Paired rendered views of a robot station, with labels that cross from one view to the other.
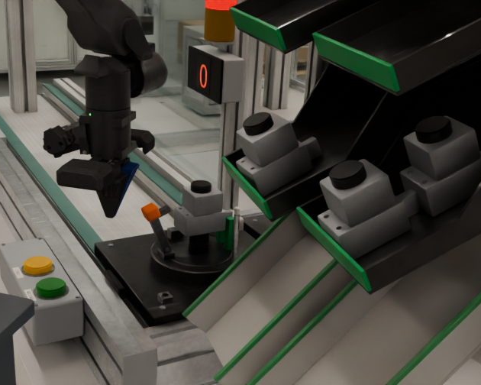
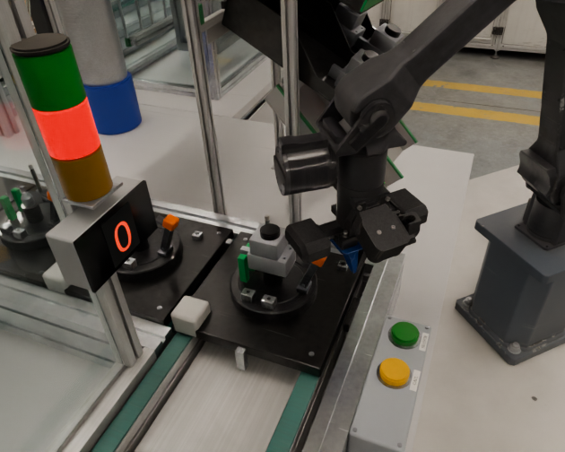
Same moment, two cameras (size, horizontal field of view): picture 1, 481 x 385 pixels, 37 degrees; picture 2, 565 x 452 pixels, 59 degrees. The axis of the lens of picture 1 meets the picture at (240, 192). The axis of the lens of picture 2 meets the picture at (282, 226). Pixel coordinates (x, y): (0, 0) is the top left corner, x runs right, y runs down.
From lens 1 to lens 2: 139 cm
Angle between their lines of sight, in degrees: 102
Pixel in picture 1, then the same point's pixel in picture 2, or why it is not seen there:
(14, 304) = (490, 221)
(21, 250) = (388, 417)
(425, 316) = not seen: hidden behind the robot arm
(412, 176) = (359, 30)
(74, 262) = (350, 372)
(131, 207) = not seen: outside the picture
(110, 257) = (329, 336)
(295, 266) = not seen: hidden behind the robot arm
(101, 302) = (378, 300)
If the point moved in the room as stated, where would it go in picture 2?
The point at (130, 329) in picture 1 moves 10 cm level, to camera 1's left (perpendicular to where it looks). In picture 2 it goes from (381, 268) to (429, 301)
